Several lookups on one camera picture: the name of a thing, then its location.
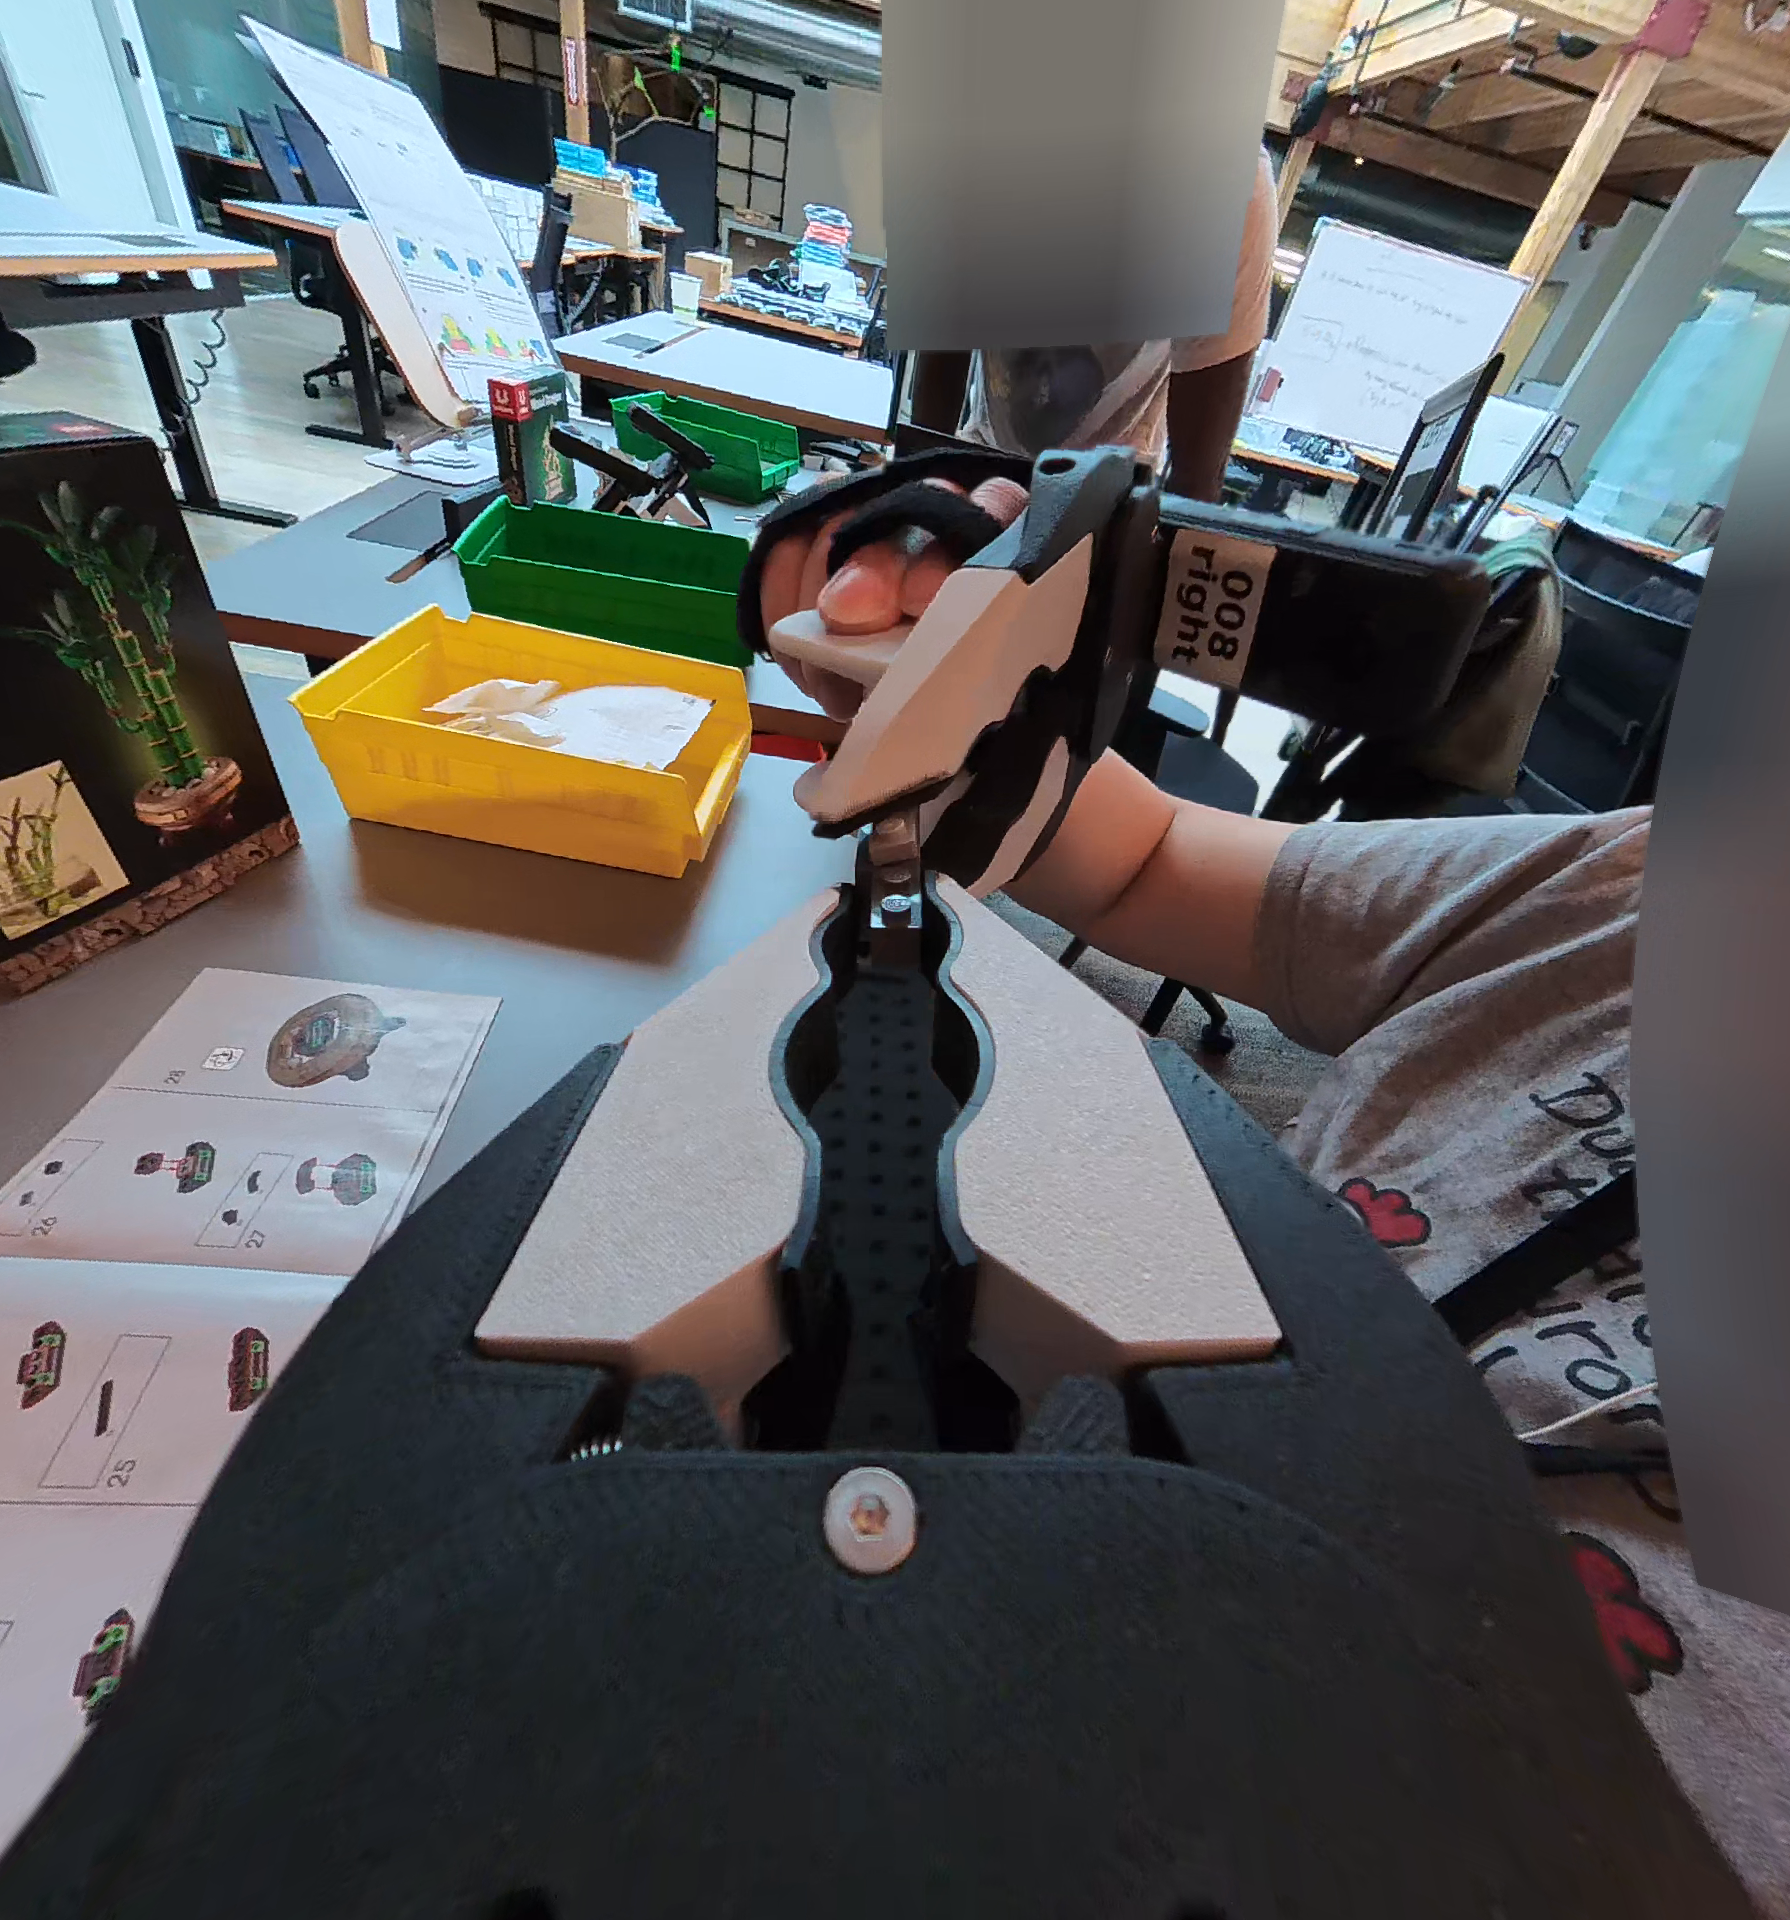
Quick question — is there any dark set box red logo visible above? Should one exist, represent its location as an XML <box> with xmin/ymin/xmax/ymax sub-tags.
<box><xmin>487</xmin><ymin>369</ymin><xmax>579</xmax><ymax>507</ymax></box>

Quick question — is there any white board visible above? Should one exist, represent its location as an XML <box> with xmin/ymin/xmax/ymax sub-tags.
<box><xmin>1259</xmin><ymin>218</ymin><xmax>1533</xmax><ymax>454</ymax></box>

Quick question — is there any person's right forearm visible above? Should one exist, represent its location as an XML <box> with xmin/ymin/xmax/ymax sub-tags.
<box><xmin>1009</xmin><ymin>746</ymin><xmax>1323</xmax><ymax>1043</ymax></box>

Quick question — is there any dark grey brick assembly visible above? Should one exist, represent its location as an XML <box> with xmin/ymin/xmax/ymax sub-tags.
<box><xmin>854</xmin><ymin>817</ymin><xmax>929</xmax><ymax>981</ymax></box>

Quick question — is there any yellow bin with white paper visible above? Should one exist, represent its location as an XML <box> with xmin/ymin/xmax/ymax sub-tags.
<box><xmin>289</xmin><ymin>605</ymin><xmax>754</xmax><ymax>879</ymax></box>

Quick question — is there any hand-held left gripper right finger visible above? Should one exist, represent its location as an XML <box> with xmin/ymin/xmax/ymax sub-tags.
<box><xmin>916</xmin><ymin>875</ymin><xmax>1284</xmax><ymax>1454</ymax></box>

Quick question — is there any instruction booklet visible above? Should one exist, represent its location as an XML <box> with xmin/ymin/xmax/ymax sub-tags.
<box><xmin>0</xmin><ymin>967</ymin><xmax>506</xmax><ymax>1759</ymax></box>

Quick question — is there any small wooden document stand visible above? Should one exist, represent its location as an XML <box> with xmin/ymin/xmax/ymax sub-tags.
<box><xmin>241</xmin><ymin>16</ymin><xmax>556</xmax><ymax>466</ymax></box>

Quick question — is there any white paper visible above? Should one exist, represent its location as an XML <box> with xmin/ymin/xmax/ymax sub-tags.
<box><xmin>422</xmin><ymin>677</ymin><xmax>565</xmax><ymax>738</ymax></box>
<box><xmin>534</xmin><ymin>682</ymin><xmax>717</xmax><ymax>774</ymax></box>

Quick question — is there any grey table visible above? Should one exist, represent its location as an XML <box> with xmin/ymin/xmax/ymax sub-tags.
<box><xmin>553</xmin><ymin>310</ymin><xmax>897</xmax><ymax>446</ymax></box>

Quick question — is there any person's right hand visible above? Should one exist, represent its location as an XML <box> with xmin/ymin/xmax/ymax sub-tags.
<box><xmin>751</xmin><ymin>477</ymin><xmax>1031</xmax><ymax>751</ymax></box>

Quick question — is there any spare black gripper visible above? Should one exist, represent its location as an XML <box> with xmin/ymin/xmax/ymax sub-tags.
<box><xmin>546</xmin><ymin>404</ymin><xmax>721</xmax><ymax>530</ymax></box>

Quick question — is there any black perforated mat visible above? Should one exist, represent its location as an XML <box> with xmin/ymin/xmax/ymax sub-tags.
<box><xmin>803</xmin><ymin>973</ymin><xmax>976</xmax><ymax>1451</ymax></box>

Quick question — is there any green plastic bin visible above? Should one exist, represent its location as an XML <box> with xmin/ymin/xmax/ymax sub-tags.
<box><xmin>453</xmin><ymin>494</ymin><xmax>754</xmax><ymax>668</ymax></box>
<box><xmin>610</xmin><ymin>394</ymin><xmax>803</xmax><ymax>505</ymax></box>

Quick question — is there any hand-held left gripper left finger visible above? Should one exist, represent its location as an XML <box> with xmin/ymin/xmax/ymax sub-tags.
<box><xmin>473</xmin><ymin>882</ymin><xmax>858</xmax><ymax>1454</ymax></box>

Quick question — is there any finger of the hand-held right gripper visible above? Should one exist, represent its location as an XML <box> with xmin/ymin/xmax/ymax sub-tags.
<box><xmin>811</xmin><ymin>527</ymin><xmax>1095</xmax><ymax>838</ymax></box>
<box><xmin>916</xmin><ymin>661</ymin><xmax>1108</xmax><ymax>894</ymax></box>

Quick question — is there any black bamboo set box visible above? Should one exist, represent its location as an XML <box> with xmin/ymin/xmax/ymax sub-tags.
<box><xmin>0</xmin><ymin>411</ymin><xmax>303</xmax><ymax>995</ymax></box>

